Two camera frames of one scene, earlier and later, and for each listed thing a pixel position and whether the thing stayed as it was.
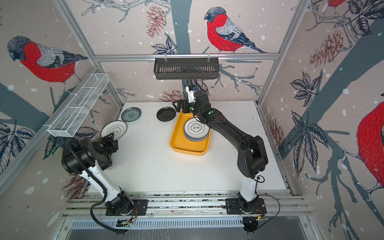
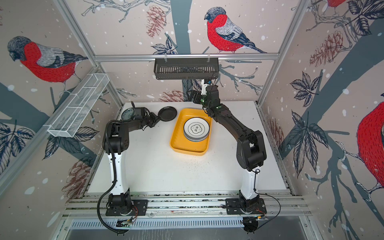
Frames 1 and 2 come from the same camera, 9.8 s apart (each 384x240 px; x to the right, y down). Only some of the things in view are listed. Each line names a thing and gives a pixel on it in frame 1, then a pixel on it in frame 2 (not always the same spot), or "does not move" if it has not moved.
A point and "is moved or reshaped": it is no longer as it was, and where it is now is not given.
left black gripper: x=109 y=141 -> x=155 y=119
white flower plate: x=118 y=128 is moved or reshaped
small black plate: x=166 y=114 does not move
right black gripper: x=182 y=102 -> x=195 y=92
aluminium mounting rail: x=205 y=205 does not move
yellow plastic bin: x=178 y=142 does not move
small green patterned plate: x=131 y=114 does not move
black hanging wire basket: x=186 y=68 does not move
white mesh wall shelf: x=71 y=117 does not move
